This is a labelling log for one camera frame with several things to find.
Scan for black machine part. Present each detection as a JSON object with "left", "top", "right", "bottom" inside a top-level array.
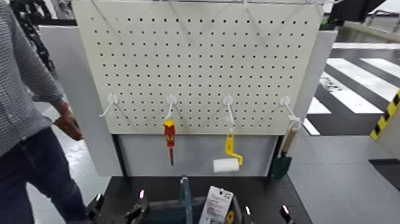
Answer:
[{"left": 327, "top": 0, "right": 388, "bottom": 27}]

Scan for person's bare hand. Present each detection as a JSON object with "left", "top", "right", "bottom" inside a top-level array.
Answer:
[{"left": 53, "top": 101, "right": 84, "bottom": 141}]

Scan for red yellow screwdriver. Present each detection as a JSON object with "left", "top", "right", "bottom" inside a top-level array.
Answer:
[{"left": 162, "top": 119, "right": 177, "bottom": 167}]

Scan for yellow handled paint roller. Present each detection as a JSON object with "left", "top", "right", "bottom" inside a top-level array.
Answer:
[{"left": 212, "top": 129, "right": 244, "bottom": 174}]

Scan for grey plastic crate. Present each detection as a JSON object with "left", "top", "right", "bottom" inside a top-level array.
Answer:
[{"left": 146, "top": 195, "right": 245, "bottom": 224}]

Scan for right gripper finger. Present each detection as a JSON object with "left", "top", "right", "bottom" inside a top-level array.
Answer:
[
  {"left": 242, "top": 205, "right": 255, "bottom": 224},
  {"left": 279, "top": 204, "right": 295, "bottom": 224}
]

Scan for white carded retail package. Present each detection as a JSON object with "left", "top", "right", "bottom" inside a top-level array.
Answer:
[{"left": 198, "top": 185, "right": 235, "bottom": 224}]

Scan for grey knit sweater torso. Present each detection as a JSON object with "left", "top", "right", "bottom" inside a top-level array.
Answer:
[{"left": 0, "top": 0, "right": 65, "bottom": 157}]

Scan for yellow black striped barrier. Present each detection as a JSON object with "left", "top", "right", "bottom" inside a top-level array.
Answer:
[{"left": 369, "top": 88, "right": 400, "bottom": 158}]

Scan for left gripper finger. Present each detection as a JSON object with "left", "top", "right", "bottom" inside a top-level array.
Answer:
[
  {"left": 86, "top": 193, "right": 106, "bottom": 223},
  {"left": 124, "top": 188, "right": 150, "bottom": 224}
]

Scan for green trowel wooden handle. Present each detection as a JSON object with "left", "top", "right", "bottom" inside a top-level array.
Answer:
[{"left": 270, "top": 126, "right": 299, "bottom": 181}]

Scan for white backing panel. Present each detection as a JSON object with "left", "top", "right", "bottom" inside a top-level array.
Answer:
[{"left": 38, "top": 24, "right": 339, "bottom": 178}]

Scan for dark blue jeans legs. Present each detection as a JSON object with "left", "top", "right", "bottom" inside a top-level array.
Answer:
[{"left": 0, "top": 126, "right": 88, "bottom": 224}]

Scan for white perforated pegboard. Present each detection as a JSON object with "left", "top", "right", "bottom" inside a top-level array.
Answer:
[{"left": 71, "top": 0, "right": 325, "bottom": 136}]

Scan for black cable chain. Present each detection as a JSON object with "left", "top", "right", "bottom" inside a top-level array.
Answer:
[{"left": 10, "top": 0, "right": 57, "bottom": 73}]

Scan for white pegboard hook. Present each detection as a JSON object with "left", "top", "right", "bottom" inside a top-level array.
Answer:
[
  {"left": 165, "top": 94, "right": 179, "bottom": 122},
  {"left": 99, "top": 93, "right": 120, "bottom": 119},
  {"left": 279, "top": 95, "right": 302, "bottom": 131},
  {"left": 222, "top": 94, "right": 236, "bottom": 131}
]

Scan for black floor mat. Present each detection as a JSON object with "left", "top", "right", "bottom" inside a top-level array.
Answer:
[{"left": 368, "top": 158, "right": 400, "bottom": 192}]

